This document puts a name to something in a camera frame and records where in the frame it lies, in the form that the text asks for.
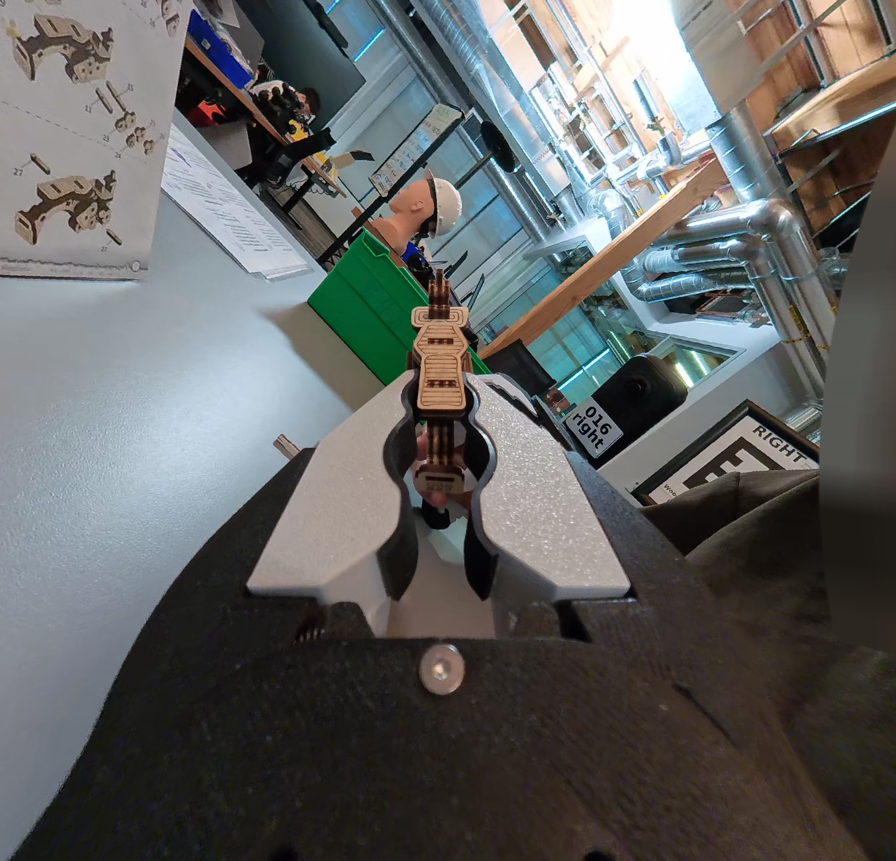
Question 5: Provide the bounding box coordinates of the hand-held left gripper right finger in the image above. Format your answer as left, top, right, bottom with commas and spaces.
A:
464, 374, 636, 608

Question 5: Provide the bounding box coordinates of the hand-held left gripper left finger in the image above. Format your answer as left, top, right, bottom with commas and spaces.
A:
246, 371, 421, 639

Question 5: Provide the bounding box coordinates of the grey desk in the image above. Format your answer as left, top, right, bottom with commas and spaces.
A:
0, 108, 494, 861

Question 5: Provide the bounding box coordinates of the olive green shirt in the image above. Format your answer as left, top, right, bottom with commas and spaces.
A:
640, 467, 896, 861

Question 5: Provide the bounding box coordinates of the wooden ceiling beam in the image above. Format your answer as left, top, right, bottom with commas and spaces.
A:
479, 155, 723, 362

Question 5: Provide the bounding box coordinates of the long wooden workbench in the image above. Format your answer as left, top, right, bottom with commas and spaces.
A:
181, 35, 349, 202

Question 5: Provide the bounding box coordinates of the mannequin head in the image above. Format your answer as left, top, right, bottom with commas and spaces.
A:
370, 176, 436, 263

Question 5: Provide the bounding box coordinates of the white printed paper sheet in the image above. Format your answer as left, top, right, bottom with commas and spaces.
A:
160, 127, 314, 285

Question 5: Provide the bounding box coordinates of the green plastic bin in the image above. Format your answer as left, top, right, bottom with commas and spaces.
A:
307, 229, 492, 387

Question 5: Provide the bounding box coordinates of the small wooden model assembly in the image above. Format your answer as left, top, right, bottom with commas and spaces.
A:
407, 269, 470, 501

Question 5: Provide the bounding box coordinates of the blue plastic crate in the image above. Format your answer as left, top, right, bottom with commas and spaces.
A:
185, 8, 254, 86

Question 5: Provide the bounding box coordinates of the person's right hand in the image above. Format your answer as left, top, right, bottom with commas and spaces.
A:
417, 430, 478, 520

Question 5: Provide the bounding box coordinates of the large black monitor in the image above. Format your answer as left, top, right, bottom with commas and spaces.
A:
233, 0, 370, 132

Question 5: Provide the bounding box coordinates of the silver ventilation duct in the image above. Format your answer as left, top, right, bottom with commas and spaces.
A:
638, 197, 842, 394

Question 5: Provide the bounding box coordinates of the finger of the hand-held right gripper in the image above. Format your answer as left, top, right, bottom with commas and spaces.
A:
482, 374, 541, 421

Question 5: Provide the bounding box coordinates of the model assembly instruction sheet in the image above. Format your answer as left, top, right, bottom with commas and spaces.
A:
0, 0, 198, 282

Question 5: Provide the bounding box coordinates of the white hard hat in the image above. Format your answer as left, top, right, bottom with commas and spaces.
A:
422, 168, 464, 240

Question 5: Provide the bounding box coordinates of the white sign board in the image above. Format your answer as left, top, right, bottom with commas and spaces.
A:
368, 102, 466, 198

